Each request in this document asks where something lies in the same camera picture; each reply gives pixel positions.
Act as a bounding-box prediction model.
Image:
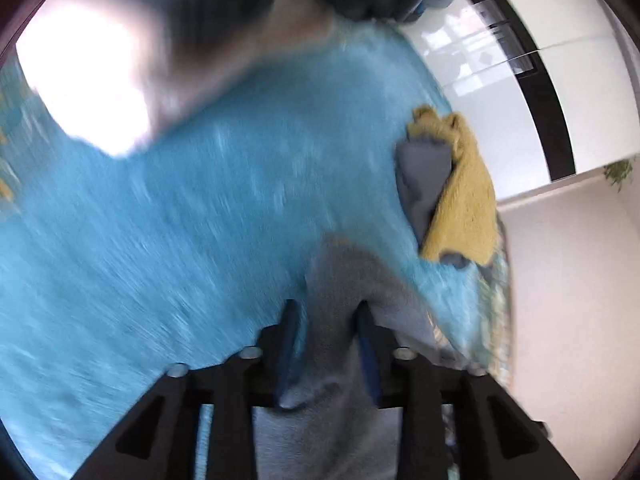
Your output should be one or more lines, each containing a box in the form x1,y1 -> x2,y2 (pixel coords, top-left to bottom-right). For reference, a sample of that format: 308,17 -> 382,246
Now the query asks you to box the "grey sweatshirt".
254,238 -> 469,479

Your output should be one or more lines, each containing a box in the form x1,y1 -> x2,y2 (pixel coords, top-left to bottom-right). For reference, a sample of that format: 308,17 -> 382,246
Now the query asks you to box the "yellow knitted sweater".
407,105 -> 499,266

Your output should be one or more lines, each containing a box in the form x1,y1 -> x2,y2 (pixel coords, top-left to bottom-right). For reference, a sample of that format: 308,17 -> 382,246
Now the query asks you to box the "hanging green plant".
603,157 -> 634,192

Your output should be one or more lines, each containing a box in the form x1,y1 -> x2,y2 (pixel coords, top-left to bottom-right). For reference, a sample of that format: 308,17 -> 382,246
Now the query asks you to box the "folded pink beige garment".
16,0 -> 334,158

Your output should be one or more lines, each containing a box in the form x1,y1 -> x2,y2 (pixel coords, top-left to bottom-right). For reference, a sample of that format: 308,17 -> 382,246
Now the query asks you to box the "white black wardrobe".
402,0 -> 639,200

